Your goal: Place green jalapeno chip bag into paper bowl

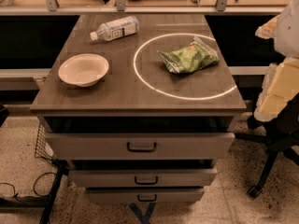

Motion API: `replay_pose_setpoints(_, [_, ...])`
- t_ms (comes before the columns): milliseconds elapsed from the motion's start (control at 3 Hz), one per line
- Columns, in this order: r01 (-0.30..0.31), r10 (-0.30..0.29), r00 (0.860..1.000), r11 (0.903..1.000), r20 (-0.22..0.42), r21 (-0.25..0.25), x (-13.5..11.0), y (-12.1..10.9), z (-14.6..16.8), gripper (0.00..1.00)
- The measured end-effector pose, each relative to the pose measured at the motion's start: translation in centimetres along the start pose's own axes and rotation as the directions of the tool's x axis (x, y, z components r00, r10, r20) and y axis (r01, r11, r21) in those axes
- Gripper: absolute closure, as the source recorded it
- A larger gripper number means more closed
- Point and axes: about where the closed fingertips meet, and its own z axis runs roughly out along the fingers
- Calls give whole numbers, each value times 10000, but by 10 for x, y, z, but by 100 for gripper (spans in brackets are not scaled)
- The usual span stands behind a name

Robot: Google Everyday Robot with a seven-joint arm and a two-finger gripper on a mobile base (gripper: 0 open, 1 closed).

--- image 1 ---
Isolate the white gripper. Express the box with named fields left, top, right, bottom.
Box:
left=253, top=0, right=299, bottom=122

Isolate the green jalapeno chip bag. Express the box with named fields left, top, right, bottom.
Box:
left=158, top=36, right=220, bottom=74

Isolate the white paper bowl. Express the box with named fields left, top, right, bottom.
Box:
left=58, top=53, right=109, bottom=87

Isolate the black office chair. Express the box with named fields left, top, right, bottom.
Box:
left=235, top=94, right=299, bottom=198

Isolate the clear plastic water bottle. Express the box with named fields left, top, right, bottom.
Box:
left=90, top=16, right=139, bottom=42

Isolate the grey drawer cabinet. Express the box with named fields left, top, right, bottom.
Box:
left=30, top=13, right=248, bottom=203

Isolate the top grey drawer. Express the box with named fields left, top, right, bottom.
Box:
left=46, top=133, right=235, bottom=160

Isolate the grey drawer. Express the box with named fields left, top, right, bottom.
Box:
left=69, top=169, right=218, bottom=188
left=46, top=133, right=235, bottom=160
left=85, top=188, right=204, bottom=203

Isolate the middle grey drawer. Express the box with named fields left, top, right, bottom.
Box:
left=69, top=169, right=218, bottom=188

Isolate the bottom grey drawer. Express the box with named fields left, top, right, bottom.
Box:
left=85, top=188, right=204, bottom=203

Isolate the black metal stand leg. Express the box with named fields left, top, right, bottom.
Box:
left=0, top=164, right=66, bottom=224

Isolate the black wire mesh basket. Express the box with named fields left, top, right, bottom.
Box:
left=35, top=124, right=53, bottom=164

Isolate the black floor cable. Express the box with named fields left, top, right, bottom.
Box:
left=0, top=171, right=58, bottom=199

